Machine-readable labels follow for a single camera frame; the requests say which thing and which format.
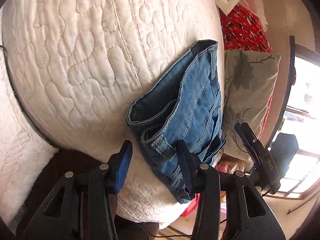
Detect blue denim jeans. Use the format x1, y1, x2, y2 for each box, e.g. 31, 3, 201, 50
126, 40, 226, 204

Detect grey floral pillow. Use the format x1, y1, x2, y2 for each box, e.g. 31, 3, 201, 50
221, 49, 281, 163

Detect white quilted mattress cover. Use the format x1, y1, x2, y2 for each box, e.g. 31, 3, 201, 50
1, 0, 224, 223

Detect red patterned blanket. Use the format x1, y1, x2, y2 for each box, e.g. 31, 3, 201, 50
218, 3, 275, 140

